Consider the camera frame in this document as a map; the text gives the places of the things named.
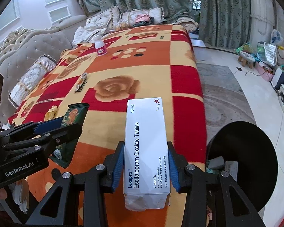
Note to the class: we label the orange yellow snack sachet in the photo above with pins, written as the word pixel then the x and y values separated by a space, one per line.
pixel 81 81

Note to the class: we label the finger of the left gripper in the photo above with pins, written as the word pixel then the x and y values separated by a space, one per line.
pixel 47 126

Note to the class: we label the white Lexapro tablet box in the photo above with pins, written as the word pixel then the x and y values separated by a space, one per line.
pixel 146 174

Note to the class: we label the orange red patterned blanket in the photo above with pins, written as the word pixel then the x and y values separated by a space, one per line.
pixel 142 62

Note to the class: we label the pile of white clothes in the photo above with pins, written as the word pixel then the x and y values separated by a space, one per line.
pixel 85 34

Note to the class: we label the green snack wrapper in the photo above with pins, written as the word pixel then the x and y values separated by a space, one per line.
pixel 72 121

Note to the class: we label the grey round rug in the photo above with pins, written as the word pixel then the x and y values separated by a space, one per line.
pixel 224 99

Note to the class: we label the silver foil bag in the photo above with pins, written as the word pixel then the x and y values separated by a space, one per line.
pixel 267 53

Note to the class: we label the small wooden stool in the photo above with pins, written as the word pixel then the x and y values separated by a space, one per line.
pixel 246 59

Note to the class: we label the left hand white glove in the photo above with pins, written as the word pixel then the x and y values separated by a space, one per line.
pixel 20 194

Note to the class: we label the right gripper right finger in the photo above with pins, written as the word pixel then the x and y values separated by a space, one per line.
pixel 180 178

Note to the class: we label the grey tufted headboard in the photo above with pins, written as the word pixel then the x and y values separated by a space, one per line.
pixel 16 62

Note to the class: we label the white pink pill bottle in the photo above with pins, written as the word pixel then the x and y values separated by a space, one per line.
pixel 100 46

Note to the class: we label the white embroidered bolster pillow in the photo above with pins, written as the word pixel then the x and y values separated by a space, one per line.
pixel 28 82

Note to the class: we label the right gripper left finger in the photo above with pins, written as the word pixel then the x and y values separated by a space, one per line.
pixel 114 166

